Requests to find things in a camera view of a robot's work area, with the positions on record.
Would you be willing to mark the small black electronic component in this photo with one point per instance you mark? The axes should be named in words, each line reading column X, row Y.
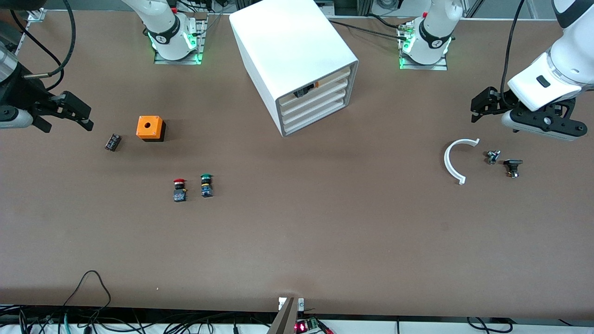
column 112, row 142

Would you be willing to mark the aluminium arm base plate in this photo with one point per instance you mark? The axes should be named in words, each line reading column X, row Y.
column 438, row 66
column 200, row 41

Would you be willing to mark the aluminium table corner bracket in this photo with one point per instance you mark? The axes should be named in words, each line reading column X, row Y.
column 36, row 16

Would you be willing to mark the white plastic drawer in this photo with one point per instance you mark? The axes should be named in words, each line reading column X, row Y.
column 332, row 90
column 332, row 110
column 329, row 80
column 332, row 100

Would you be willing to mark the white curved plastic bracket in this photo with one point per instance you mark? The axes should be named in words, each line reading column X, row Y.
column 447, row 161

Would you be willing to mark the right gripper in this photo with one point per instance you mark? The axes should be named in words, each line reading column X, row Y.
column 19, row 93

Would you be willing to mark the small white mounting bracket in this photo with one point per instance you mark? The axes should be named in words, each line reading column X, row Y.
column 300, row 304

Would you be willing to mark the white drawer cabinet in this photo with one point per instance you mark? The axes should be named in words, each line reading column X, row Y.
column 287, row 41

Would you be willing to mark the circuit board with red light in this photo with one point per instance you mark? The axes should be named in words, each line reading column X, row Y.
column 306, row 325

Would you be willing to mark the red mushroom push button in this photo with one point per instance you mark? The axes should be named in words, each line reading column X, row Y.
column 179, row 191

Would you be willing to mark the grey metal strut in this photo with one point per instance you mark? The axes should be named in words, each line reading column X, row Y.
column 284, row 320

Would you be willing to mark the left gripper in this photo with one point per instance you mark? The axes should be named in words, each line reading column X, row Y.
column 497, row 99

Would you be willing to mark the black and orange small part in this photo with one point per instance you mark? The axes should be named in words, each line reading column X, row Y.
column 301, row 93

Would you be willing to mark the black knob switch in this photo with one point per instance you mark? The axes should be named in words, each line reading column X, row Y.
column 513, row 163

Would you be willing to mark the green push button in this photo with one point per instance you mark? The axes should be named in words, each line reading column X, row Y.
column 206, row 185

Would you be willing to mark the orange box with hole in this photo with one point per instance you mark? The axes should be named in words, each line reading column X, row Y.
column 149, row 127

